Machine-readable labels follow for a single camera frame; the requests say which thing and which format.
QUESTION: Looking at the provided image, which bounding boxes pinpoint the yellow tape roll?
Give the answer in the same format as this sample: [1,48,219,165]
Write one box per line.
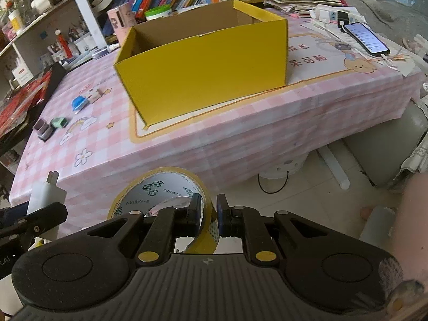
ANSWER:
[107,167,220,254]

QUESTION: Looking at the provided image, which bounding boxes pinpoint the grey purple toy truck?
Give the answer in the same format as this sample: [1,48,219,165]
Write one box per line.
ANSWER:
[33,118,54,142]

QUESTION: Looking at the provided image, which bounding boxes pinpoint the blue white pencil sharpener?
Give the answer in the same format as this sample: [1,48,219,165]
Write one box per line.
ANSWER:
[72,96,89,112]

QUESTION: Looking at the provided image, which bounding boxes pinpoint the white USB wall charger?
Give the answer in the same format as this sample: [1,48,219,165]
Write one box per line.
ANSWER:
[27,171,67,241]

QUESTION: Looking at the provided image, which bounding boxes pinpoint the person's right hand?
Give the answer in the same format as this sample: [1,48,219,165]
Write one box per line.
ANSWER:
[392,173,427,285]

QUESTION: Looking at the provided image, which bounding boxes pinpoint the black Yamaha keyboard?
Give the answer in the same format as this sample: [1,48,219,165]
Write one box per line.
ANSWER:
[1,62,67,155]

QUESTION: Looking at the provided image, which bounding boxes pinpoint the green rectangular eraser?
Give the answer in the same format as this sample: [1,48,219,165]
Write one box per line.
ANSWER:
[50,117,69,129]

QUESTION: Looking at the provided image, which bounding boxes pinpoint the red packets in plastic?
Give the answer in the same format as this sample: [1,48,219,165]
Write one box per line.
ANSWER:
[1,70,52,136]

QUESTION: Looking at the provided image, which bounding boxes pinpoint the small white toy bus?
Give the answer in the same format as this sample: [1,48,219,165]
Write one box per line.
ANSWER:
[86,87,104,104]

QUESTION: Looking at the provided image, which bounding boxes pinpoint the yellow cardboard box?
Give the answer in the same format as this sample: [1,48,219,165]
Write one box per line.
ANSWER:
[114,0,288,125]

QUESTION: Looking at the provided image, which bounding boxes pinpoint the pink checkered tablecloth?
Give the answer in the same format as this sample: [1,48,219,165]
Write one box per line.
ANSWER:
[9,18,425,234]

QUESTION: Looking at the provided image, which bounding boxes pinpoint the small spray bottle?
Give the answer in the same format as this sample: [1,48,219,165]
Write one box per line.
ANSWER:
[91,43,120,59]

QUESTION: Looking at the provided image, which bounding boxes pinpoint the pink cylindrical humidifier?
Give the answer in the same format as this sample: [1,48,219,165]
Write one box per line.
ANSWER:
[107,2,136,46]

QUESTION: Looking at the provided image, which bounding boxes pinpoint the white desktop shelf unit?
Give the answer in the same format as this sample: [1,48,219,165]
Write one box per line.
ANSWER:
[1,0,96,98]

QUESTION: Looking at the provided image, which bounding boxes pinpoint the white jar green lid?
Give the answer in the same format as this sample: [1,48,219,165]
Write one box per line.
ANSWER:
[144,4,173,20]

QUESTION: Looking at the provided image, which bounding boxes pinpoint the black smartphone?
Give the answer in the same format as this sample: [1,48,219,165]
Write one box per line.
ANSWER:
[342,22,390,56]

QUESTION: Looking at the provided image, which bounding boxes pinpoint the white power strip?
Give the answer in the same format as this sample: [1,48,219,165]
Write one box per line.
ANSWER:
[310,4,366,23]

